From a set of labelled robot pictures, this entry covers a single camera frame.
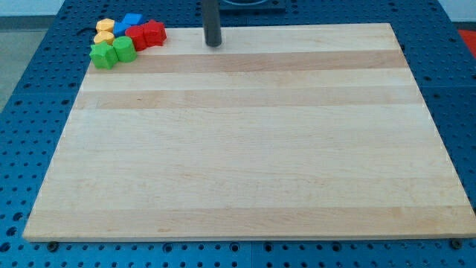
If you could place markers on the wooden board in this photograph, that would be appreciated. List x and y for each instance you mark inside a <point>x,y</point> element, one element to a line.
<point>309,132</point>

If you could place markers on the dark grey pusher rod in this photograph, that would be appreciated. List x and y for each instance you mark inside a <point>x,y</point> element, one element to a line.
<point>211,23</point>

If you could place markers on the blue cube block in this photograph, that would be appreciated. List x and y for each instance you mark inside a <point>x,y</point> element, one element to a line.
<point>133,19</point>

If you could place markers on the green star block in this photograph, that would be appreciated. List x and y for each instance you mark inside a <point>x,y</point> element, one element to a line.
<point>103,55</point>

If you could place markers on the yellow hexagon block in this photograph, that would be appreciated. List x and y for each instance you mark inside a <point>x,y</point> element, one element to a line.
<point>105,25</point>

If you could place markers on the green cylinder block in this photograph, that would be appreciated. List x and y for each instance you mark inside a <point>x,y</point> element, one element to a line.
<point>125,49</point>

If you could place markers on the yellow round block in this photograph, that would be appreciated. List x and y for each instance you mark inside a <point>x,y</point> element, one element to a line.
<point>104,36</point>

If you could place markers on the blue flat block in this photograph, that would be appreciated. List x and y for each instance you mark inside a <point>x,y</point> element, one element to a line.
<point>119,29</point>

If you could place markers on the red cylinder block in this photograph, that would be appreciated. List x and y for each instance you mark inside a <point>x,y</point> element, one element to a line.
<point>136,34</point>

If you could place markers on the red star block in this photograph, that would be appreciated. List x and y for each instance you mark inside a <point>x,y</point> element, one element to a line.
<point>154,33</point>

